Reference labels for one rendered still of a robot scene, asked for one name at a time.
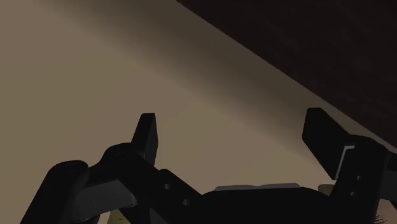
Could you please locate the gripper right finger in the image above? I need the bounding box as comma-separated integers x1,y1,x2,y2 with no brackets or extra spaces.
302,107,397,224

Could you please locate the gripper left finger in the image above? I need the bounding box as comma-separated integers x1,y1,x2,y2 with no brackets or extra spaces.
19,113,202,224

